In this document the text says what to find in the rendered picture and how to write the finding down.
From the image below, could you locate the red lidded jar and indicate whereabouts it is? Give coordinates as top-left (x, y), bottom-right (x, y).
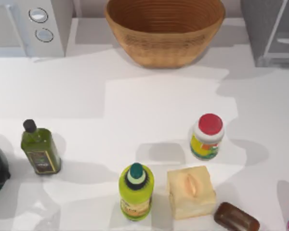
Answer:
top-left (189, 113), bottom-right (225, 161)

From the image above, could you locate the lime green bottle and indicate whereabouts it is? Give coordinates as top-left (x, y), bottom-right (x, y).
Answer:
top-left (118, 162), bottom-right (155, 221)

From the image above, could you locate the brown woven basket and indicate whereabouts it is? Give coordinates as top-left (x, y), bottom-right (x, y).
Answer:
top-left (104, 0), bottom-right (226, 69)

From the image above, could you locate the tan tissue box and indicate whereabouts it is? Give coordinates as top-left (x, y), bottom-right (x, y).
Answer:
top-left (166, 165), bottom-right (217, 220)

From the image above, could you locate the olive green square bottle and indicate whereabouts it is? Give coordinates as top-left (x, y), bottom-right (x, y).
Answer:
top-left (20, 119), bottom-right (62, 175)

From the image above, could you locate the small microwave knob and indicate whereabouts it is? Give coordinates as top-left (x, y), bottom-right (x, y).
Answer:
top-left (35, 27), bottom-right (54, 43)

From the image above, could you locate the large microwave knob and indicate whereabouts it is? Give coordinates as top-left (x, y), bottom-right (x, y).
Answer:
top-left (28, 7), bottom-right (49, 24)

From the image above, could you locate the pale microwave oven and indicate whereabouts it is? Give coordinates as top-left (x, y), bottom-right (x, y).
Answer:
top-left (0, 0), bottom-right (74, 58)

